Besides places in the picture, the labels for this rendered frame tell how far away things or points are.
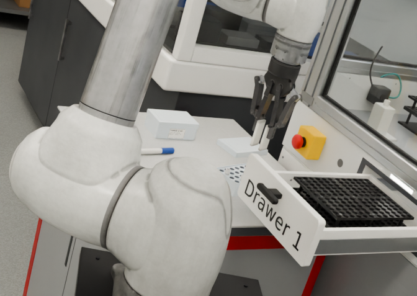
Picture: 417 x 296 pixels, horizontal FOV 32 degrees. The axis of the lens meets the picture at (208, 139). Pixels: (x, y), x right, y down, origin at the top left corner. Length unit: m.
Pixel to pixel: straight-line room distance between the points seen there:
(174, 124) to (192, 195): 0.88
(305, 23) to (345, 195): 0.40
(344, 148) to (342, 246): 0.43
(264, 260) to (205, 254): 0.65
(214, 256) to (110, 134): 0.26
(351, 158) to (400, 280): 0.33
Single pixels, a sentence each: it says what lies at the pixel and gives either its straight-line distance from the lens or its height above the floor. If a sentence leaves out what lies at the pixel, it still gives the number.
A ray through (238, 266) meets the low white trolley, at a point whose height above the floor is 0.64.
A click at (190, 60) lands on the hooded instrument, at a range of 2.24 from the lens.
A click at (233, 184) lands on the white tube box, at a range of 1.78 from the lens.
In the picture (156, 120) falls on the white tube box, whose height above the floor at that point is 0.81.
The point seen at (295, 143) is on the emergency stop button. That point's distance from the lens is 1.93.
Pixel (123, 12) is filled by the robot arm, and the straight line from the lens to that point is 1.20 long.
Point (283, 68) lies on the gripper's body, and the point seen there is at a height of 1.10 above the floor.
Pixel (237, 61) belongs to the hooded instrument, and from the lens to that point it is 2.31.
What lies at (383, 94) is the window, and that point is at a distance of 1.82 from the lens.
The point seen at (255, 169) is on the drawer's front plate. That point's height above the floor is 0.91.
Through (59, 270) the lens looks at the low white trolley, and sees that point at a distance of 2.03.
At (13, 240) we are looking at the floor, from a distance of 2.82.
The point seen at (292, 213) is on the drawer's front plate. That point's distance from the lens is 1.49.
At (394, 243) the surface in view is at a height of 0.86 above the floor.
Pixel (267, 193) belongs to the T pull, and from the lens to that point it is 1.50.
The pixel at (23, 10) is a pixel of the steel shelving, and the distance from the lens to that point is 5.18.
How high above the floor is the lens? 1.53
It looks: 22 degrees down
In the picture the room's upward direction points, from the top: 17 degrees clockwise
